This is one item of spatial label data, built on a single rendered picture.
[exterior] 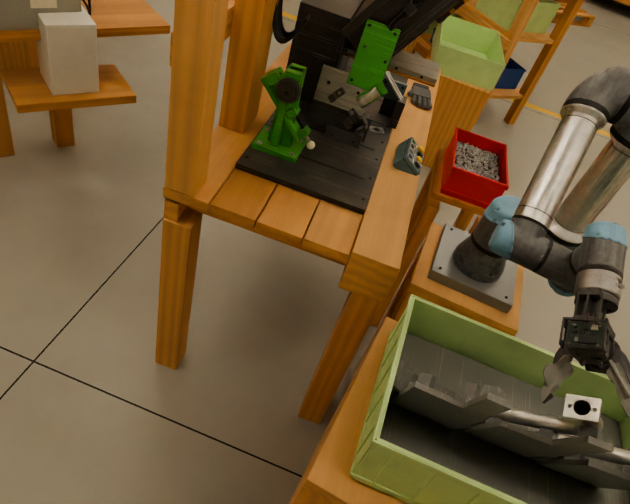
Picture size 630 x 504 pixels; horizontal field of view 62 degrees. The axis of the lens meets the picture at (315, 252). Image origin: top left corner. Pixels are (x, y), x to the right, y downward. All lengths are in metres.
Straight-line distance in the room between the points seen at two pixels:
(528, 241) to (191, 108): 0.84
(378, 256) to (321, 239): 0.17
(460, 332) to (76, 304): 1.60
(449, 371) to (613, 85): 0.73
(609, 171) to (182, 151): 1.04
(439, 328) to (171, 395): 1.14
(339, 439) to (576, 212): 0.79
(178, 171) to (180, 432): 0.99
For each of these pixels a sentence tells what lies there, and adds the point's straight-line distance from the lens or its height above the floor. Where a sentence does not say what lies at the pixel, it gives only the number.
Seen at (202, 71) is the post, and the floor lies 1.25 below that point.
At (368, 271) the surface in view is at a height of 0.85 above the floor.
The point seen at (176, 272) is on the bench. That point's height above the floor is 0.55.
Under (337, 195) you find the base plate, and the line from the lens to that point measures 1.61.
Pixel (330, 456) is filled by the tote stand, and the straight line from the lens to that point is 1.20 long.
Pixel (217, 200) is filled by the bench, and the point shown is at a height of 0.88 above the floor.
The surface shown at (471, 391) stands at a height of 1.01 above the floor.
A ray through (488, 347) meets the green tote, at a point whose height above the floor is 0.90.
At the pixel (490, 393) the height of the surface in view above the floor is 1.14.
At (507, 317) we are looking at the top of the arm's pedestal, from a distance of 1.57.
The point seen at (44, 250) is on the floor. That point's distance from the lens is 2.61.
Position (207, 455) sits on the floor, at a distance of 2.02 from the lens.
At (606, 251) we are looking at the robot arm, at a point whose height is 1.32.
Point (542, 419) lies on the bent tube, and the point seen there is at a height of 1.03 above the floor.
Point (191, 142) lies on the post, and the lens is 1.41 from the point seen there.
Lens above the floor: 1.84
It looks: 42 degrees down
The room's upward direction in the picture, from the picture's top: 19 degrees clockwise
